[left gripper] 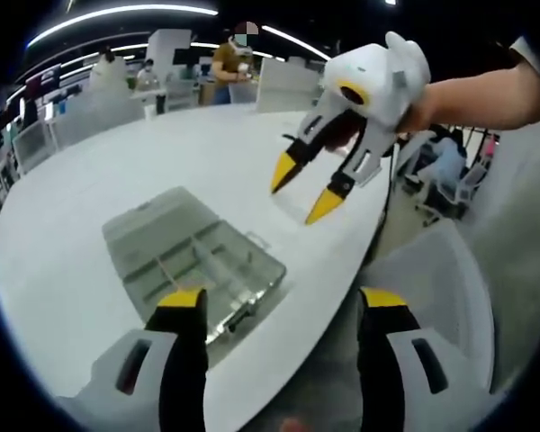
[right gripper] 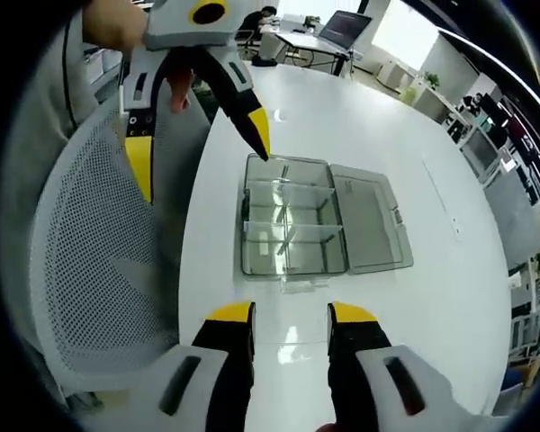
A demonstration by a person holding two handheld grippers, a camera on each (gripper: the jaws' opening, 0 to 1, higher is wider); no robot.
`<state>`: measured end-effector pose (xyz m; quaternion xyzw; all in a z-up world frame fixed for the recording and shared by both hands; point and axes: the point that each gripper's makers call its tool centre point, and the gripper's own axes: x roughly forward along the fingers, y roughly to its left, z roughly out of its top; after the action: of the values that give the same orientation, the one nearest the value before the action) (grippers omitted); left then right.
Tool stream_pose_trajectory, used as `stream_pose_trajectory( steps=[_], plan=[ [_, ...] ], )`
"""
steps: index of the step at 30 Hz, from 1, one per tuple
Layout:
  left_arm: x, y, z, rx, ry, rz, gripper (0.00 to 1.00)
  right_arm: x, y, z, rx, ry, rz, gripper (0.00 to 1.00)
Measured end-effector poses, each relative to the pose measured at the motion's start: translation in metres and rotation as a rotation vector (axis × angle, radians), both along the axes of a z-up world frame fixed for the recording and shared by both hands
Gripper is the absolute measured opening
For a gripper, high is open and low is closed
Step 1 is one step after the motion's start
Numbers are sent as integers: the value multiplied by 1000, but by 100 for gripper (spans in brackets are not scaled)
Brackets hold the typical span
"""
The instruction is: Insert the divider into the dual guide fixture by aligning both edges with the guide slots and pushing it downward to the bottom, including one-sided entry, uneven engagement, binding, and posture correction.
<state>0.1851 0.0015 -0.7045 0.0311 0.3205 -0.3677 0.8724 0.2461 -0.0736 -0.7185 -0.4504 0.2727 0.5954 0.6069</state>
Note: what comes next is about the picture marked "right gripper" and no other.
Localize person's left hand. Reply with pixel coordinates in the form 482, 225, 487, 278
164, 62, 194, 113

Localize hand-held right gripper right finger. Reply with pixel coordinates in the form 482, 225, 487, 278
327, 301, 510, 432

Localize grey transparent guide fixture box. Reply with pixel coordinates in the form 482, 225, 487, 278
239, 152, 415, 278

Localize white mesh office chair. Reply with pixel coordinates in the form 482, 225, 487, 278
30, 96, 217, 395

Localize open laptop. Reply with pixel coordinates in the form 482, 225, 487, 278
318, 11, 374, 50

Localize black chest cable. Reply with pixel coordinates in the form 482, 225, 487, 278
60, 17, 80, 131

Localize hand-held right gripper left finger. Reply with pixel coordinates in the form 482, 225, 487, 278
76, 300, 257, 432

